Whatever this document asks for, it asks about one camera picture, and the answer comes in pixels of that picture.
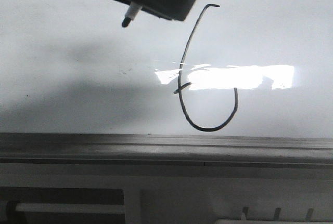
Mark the black white whiteboard marker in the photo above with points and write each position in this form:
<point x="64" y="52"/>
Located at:
<point x="131" y="13"/>

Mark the white whiteboard surface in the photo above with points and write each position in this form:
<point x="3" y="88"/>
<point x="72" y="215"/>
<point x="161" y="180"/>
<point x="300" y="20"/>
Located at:
<point x="68" y="66"/>

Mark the white tray with slots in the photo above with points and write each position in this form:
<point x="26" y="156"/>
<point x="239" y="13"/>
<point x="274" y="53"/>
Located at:
<point x="298" y="207"/>

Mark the grey aluminium whiteboard frame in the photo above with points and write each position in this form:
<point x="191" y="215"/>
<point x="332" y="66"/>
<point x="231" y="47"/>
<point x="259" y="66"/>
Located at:
<point x="166" y="148"/>

